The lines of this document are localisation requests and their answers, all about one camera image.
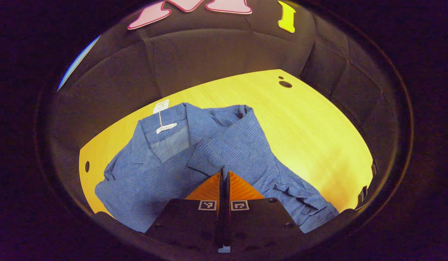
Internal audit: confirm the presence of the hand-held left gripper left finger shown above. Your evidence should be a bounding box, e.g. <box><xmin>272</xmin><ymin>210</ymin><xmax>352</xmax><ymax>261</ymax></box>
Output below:
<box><xmin>146</xmin><ymin>171</ymin><xmax>224</xmax><ymax>252</ymax></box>

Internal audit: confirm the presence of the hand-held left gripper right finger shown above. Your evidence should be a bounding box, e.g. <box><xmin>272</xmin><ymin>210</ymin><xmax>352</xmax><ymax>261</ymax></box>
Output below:
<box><xmin>225</xmin><ymin>171</ymin><xmax>304</xmax><ymax>252</ymax></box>

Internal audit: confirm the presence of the blue button shirt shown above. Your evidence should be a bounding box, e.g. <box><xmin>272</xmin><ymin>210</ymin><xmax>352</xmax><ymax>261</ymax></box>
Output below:
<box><xmin>95</xmin><ymin>102</ymin><xmax>340</xmax><ymax>233</ymax></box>

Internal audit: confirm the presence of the white paper hang tag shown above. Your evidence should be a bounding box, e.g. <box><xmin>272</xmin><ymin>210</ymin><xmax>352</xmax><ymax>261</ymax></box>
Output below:
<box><xmin>153</xmin><ymin>99</ymin><xmax>170</xmax><ymax>115</ymax></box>

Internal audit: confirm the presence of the black backdrop cloth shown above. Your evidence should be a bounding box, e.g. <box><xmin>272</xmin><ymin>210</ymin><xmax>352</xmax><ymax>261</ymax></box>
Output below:
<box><xmin>46</xmin><ymin>0</ymin><xmax>409</xmax><ymax>232</ymax></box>

